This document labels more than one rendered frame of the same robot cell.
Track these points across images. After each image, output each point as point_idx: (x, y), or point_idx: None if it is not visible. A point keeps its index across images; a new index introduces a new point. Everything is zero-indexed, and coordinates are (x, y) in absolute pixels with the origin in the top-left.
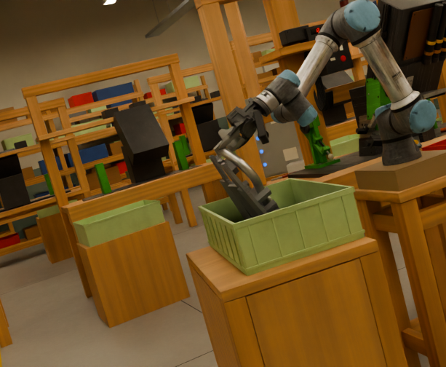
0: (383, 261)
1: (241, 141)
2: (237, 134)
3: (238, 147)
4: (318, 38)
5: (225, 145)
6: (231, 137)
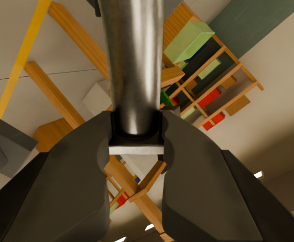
0: None
1: (54, 205)
2: (195, 199)
3: (51, 158)
4: None
5: (175, 116)
6: (200, 151)
